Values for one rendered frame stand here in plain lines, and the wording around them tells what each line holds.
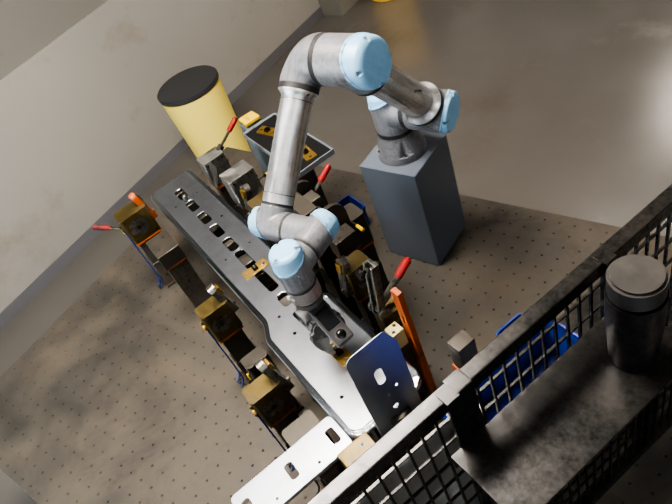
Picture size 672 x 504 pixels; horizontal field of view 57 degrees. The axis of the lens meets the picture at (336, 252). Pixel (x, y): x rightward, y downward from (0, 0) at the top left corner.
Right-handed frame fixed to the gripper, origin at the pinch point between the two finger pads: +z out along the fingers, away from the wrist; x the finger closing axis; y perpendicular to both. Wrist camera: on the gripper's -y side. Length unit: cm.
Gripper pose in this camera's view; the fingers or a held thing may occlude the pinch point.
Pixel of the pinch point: (338, 349)
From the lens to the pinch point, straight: 156.4
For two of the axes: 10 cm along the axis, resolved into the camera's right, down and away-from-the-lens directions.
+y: -5.6, -4.5, 6.9
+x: -7.7, 5.9, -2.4
